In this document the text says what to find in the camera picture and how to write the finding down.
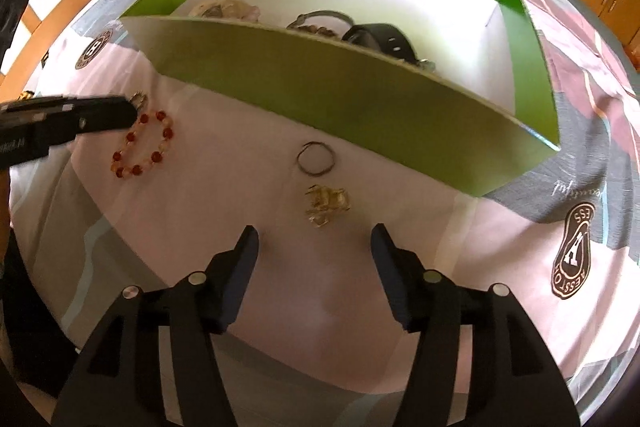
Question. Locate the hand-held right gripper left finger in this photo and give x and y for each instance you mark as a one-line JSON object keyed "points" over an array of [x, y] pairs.
{"points": [[240, 277]]}

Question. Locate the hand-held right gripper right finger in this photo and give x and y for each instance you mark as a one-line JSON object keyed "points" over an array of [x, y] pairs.
{"points": [[392, 277]]}

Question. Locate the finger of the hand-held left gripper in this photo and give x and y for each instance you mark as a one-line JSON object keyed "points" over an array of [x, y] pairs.
{"points": [[105, 114], [35, 109]]}

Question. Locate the small gold jewelry piece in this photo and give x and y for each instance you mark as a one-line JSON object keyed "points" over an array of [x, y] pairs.
{"points": [[140, 99]]}

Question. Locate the green cardboard box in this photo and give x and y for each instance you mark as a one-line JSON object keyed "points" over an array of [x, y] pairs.
{"points": [[350, 107]]}

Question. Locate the black wrist watch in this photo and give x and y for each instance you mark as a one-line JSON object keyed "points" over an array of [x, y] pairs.
{"points": [[385, 38]]}

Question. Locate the pink grey printed bedsheet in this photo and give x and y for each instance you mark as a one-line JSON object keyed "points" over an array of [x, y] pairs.
{"points": [[320, 287]]}

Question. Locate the dark cloth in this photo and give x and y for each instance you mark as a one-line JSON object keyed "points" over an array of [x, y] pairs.
{"points": [[12, 22]]}

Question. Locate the thin metal hoop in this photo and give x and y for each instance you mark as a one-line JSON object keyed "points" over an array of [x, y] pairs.
{"points": [[299, 158]]}

